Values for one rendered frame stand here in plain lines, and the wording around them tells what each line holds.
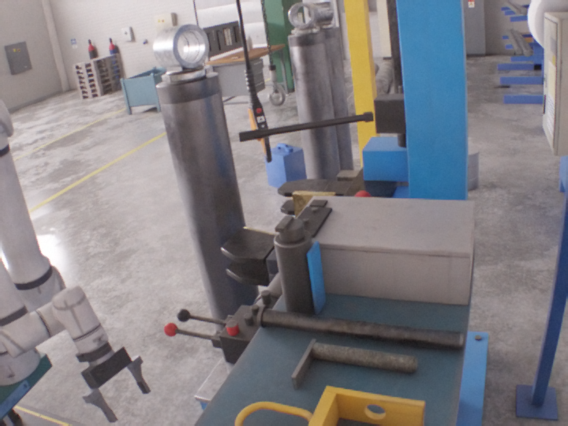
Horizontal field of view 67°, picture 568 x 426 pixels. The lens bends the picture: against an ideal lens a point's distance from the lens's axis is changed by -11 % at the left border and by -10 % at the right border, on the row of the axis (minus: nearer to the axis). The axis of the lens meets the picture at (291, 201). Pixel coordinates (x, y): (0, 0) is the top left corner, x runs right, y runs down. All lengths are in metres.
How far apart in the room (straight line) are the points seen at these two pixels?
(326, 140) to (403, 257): 1.95
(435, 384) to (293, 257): 0.36
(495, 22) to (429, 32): 10.75
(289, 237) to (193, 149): 0.75
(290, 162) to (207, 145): 2.79
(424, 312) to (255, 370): 0.35
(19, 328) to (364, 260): 0.89
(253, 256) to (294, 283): 0.43
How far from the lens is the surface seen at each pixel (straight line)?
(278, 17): 8.73
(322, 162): 2.89
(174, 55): 1.56
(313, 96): 2.78
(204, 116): 1.58
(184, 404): 2.41
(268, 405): 0.79
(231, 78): 7.58
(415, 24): 1.25
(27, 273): 1.59
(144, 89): 9.44
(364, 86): 4.04
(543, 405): 2.28
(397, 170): 1.55
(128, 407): 2.51
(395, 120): 1.30
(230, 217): 1.70
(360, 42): 3.98
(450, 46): 1.24
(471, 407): 2.08
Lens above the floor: 1.68
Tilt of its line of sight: 24 degrees down
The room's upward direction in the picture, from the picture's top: 8 degrees counter-clockwise
